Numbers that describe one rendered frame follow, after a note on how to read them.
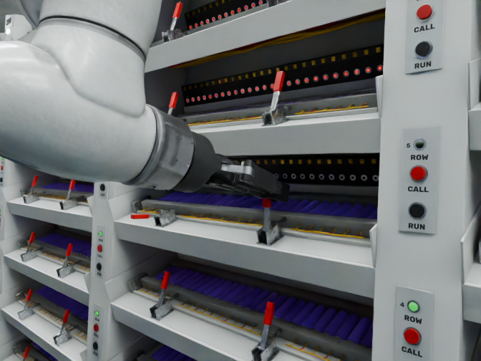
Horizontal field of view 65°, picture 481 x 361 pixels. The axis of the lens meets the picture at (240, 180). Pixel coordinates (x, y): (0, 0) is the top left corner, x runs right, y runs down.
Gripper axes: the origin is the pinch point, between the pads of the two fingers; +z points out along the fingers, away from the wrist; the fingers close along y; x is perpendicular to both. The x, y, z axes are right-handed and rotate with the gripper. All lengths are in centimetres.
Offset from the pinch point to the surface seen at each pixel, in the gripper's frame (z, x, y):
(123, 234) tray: 1.2, -11.6, -39.8
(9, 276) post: 7, -34, -113
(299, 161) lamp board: 12.3, 7.9, -3.1
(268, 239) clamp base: 0.3, -7.8, 1.0
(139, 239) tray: 1.4, -12.0, -33.5
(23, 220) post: 7, -15, -113
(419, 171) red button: -3.0, 2.4, 22.9
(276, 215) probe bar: 5.2, -3.6, -1.6
